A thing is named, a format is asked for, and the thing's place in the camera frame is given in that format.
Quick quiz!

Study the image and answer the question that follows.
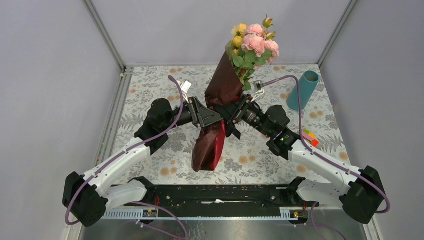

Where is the floral patterned table mat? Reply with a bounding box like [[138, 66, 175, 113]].
[[112, 64, 357, 186]]

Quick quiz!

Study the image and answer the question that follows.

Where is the black gold-lettered ribbon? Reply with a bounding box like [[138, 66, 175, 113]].
[[223, 111, 241, 140]]

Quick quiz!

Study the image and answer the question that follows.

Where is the colourful block stack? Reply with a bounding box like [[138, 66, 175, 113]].
[[302, 128, 320, 147]]

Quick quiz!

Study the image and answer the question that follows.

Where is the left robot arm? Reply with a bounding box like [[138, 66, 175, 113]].
[[62, 97, 225, 227]]

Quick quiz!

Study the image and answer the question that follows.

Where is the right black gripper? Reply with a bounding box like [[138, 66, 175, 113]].
[[213, 93, 273, 138]]

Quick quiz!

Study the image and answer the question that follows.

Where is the teal cylindrical vase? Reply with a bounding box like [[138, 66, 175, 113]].
[[286, 70, 320, 111]]

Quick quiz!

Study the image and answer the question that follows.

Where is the purple cable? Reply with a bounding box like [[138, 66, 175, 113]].
[[64, 75, 189, 239], [255, 74, 392, 214]]

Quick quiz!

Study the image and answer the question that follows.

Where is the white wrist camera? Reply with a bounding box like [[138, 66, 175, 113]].
[[251, 80, 265, 103], [176, 80, 192, 103]]

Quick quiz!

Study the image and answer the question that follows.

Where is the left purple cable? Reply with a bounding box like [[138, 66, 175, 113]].
[[64, 75, 189, 239]]

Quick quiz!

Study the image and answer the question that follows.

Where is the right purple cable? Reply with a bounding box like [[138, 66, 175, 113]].
[[255, 74, 392, 214]]

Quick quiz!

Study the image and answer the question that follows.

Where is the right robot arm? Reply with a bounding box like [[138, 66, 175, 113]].
[[213, 95, 386, 224]]

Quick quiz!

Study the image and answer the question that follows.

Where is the flower bouquet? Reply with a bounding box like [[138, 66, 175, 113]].
[[192, 17, 280, 172]]

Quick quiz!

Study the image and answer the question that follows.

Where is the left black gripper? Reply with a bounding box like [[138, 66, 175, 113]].
[[162, 97, 224, 132]]

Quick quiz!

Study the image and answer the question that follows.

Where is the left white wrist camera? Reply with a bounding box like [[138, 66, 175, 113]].
[[176, 80, 192, 103]]

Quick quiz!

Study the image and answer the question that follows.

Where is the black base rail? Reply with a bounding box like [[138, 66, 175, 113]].
[[141, 184, 313, 220]]

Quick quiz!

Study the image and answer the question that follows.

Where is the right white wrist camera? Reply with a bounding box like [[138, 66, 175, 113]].
[[251, 80, 265, 103]]

